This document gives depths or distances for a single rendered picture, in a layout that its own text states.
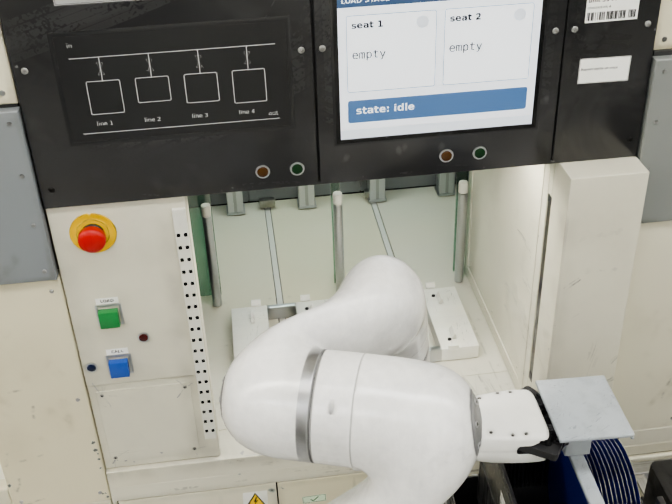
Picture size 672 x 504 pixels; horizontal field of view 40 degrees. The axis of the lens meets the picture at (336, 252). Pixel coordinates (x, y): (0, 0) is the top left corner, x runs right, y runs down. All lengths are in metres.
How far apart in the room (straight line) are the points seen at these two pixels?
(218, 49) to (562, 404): 0.66
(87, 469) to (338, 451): 0.96
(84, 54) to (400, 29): 0.42
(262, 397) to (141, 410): 0.84
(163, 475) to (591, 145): 0.92
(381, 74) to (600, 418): 0.55
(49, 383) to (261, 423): 0.82
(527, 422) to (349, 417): 0.53
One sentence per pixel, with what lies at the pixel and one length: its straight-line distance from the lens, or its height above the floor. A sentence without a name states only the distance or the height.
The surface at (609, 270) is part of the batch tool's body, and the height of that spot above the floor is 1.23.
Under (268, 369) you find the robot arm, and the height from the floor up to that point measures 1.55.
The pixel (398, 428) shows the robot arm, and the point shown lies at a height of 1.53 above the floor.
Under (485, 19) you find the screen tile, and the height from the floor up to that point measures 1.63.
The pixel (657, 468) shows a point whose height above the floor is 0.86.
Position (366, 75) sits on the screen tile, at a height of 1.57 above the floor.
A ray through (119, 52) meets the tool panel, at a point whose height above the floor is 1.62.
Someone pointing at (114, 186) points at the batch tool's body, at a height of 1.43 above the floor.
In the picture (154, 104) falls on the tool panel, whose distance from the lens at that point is 1.31.
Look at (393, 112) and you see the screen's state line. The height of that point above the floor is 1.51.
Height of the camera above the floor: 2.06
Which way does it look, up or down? 33 degrees down
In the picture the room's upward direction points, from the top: 2 degrees counter-clockwise
